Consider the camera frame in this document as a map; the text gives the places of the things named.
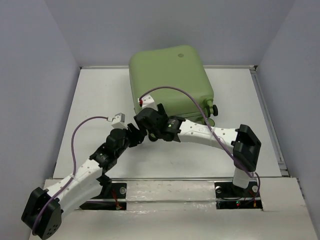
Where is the metal table edge rail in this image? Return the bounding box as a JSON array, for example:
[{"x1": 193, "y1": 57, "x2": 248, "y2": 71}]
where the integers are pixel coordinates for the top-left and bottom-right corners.
[{"x1": 249, "y1": 66, "x2": 291, "y2": 178}]

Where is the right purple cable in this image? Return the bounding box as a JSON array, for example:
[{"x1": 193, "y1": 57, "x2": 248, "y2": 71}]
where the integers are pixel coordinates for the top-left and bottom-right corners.
[{"x1": 139, "y1": 86, "x2": 262, "y2": 200}]

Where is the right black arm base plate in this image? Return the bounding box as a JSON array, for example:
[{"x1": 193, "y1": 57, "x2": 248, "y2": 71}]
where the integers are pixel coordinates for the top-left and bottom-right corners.
[{"x1": 214, "y1": 181, "x2": 263, "y2": 210}]

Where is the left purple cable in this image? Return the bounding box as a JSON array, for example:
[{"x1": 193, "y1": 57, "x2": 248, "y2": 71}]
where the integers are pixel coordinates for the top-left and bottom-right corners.
[{"x1": 31, "y1": 115, "x2": 112, "y2": 231}]

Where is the green hard-shell suitcase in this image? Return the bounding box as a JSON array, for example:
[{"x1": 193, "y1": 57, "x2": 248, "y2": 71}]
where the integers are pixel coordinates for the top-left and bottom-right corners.
[{"x1": 128, "y1": 45, "x2": 218, "y2": 126}]

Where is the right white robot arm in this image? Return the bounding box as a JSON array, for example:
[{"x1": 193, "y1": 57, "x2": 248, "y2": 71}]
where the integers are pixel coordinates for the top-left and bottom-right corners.
[{"x1": 134, "y1": 104, "x2": 262, "y2": 196}]

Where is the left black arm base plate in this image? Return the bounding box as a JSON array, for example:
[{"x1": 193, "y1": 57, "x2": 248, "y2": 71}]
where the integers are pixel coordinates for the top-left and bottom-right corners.
[{"x1": 79, "y1": 182, "x2": 127, "y2": 211}]

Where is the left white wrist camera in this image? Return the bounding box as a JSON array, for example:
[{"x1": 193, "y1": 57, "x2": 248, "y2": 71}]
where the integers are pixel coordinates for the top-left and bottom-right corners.
[{"x1": 107, "y1": 113, "x2": 128, "y2": 129}]

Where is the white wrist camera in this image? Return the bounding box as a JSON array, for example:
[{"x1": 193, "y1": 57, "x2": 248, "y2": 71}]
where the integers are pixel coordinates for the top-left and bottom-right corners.
[
  {"x1": 107, "y1": 113, "x2": 128, "y2": 129},
  {"x1": 138, "y1": 94, "x2": 157, "y2": 110}
]

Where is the purple cable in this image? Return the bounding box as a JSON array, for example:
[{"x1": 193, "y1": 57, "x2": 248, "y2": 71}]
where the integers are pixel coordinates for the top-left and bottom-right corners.
[
  {"x1": 31, "y1": 115, "x2": 112, "y2": 231},
  {"x1": 139, "y1": 86, "x2": 262, "y2": 200}
]

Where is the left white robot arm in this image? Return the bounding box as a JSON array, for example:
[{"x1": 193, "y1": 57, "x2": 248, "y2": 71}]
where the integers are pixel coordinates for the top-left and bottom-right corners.
[{"x1": 21, "y1": 123, "x2": 147, "y2": 240}]

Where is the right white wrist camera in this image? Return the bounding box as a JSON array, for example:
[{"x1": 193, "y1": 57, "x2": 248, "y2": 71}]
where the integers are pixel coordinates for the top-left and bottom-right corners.
[{"x1": 138, "y1": 94, "x2": 157, "y2": 110}]

